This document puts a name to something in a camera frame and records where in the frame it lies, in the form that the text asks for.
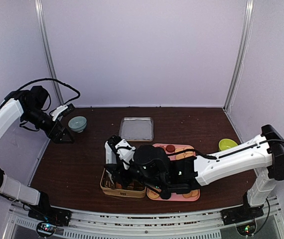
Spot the clock face round cookie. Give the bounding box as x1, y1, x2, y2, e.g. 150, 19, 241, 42
147, 190, 160, 200

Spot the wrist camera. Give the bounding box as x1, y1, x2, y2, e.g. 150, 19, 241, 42
49, 104, 75, 121
107, 135, 136, 169

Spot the metal tongs white handle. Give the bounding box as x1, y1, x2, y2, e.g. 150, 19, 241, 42
105, 141, 117, 189

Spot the right aluminium frame post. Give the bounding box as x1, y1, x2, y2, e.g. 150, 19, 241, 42
224, 0, 255, 113

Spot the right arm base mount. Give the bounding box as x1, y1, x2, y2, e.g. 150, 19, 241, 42
221, 207, 264, 226

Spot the gold cookie tin box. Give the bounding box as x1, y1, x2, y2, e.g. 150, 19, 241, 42
100, 169, 146, 198

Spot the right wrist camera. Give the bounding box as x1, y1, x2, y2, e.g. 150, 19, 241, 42
107, 135, 136, 169

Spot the brown chocolate round cookie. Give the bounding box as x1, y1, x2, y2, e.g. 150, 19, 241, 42
165, 144, 175, 153

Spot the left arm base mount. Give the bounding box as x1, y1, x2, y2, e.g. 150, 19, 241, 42
28, 208, 72, 227

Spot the silver tin lid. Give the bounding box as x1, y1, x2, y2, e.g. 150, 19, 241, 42
119, 117, 154, 142

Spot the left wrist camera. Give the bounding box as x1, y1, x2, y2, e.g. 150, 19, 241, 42
49, 104, 75, 121

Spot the pink plastic tray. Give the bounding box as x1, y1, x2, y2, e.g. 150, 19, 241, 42
146, 143, 200, 202

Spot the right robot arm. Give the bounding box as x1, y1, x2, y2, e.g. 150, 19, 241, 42
105, 124, 284, 220

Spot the light blue ceramic bowl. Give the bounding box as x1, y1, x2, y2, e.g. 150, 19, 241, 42
68, 116, 87, 133

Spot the green plastic bowl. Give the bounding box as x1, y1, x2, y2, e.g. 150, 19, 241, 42
218, 138, 238, 151

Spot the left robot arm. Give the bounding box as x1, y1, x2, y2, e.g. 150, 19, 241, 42
0, 86, 74, 221

